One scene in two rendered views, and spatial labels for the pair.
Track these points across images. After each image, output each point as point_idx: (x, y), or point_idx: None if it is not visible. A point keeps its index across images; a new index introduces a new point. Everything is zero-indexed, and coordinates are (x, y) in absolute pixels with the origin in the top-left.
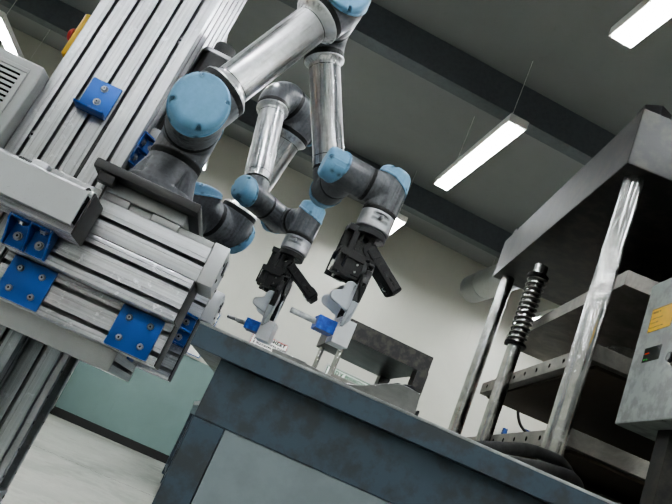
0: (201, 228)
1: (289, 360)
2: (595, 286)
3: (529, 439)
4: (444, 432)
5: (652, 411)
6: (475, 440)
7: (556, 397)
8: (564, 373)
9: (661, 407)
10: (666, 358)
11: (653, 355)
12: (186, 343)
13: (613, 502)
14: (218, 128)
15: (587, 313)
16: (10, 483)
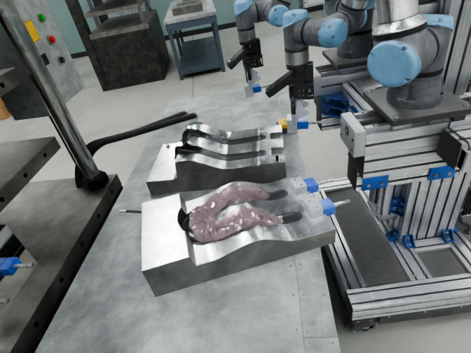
0: (331, 61)
1: (263, 88)
2: (18, 12)
3: (9, 192)
4: None
5: (70, 92)
6: (186, 115)
7: (69, 116)
8: (60, 97)
9: (73, 87)
10: (63, 61)
11: (44, 61)
12: (348, 153)
13: (176, 99)
14: (326, 13)
15: (33, 42)
16: (376, 211)
